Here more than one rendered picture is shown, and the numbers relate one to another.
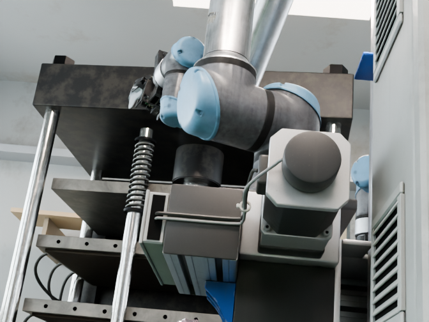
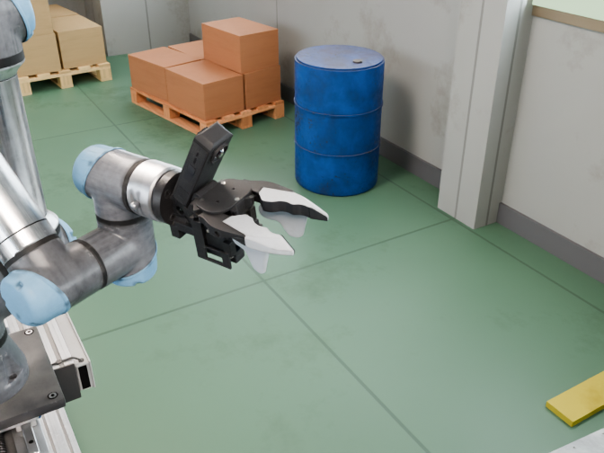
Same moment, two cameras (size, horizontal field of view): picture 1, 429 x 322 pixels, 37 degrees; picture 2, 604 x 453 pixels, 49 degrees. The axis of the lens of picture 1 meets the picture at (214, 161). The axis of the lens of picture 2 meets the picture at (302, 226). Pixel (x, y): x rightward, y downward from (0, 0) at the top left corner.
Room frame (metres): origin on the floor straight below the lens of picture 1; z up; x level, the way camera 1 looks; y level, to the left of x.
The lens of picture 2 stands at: (2.07, -0.16, 1.82)
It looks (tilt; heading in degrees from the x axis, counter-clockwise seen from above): 30 degrees down; 146
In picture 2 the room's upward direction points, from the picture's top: straight up
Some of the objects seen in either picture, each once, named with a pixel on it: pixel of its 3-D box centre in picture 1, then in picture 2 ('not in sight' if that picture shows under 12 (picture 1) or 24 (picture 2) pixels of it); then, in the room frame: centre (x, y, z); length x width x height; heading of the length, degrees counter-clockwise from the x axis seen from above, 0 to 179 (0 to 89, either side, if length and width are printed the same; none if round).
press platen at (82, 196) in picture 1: (195, 217); not in sight; (2.77, 0.06, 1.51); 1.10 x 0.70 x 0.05; 81
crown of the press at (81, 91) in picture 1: (198, 163); not in sight; (2.71, 0.07, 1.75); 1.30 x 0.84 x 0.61; 81
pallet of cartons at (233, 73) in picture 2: not in sight; (202, 67); (-2.55, 2.07, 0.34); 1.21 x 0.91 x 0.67; 176
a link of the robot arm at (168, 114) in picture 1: (185, 101); (119, 247); (1.27, 0.08, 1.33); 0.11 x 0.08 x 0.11; 112
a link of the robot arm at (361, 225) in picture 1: (371, 230); not in sight; (1.50, -0.40, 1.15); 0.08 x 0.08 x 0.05
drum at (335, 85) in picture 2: not in sight; (337, 119); (-0.94, 2.17, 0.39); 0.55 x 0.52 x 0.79; 176
